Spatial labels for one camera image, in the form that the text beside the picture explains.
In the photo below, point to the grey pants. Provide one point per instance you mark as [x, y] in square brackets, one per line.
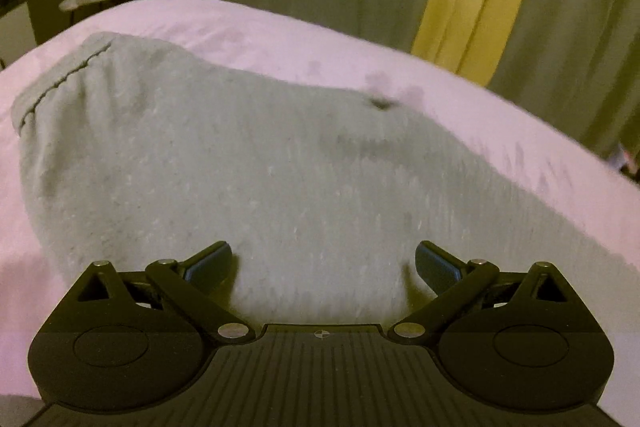
[210, 167]

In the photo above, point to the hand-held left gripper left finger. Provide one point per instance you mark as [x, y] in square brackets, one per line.
[212, 263]

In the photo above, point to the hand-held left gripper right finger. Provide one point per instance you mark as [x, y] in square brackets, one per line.
[436, 264]

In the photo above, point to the pink blanket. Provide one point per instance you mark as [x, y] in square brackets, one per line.
[310, 42]

